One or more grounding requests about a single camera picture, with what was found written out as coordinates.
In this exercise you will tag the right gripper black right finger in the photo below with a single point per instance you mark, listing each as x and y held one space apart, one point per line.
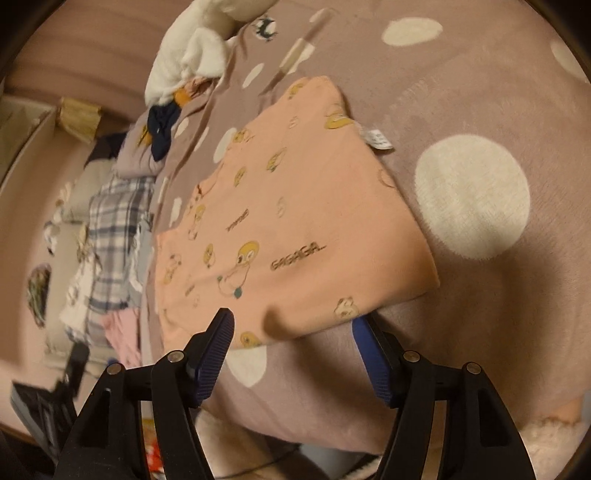
481 440

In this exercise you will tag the pink folded garment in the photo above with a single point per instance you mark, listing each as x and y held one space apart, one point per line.
121 329

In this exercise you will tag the navy and orange garment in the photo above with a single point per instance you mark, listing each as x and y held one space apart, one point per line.
156 131

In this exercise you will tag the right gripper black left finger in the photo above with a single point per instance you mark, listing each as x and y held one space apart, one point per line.
106 440

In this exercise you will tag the mauve polka dot blanket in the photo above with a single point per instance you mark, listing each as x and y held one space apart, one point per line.
488 113

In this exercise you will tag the beige headboard cushion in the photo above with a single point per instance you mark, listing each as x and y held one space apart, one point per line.
61 233

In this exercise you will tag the plaid checked pillow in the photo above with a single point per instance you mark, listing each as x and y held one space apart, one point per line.
115 212

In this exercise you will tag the peach cartoon print garment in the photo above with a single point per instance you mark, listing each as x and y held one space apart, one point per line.
299 228

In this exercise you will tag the colourful round wall ornament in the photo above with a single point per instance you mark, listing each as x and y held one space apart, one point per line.
37 293

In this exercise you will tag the mauve small pillow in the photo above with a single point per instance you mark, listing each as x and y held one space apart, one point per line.
135 158

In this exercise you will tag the white fluffy plush garment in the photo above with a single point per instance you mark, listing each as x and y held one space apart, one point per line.
196 45

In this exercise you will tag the white folded clothes pile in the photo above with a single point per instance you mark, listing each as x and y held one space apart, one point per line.
74 314

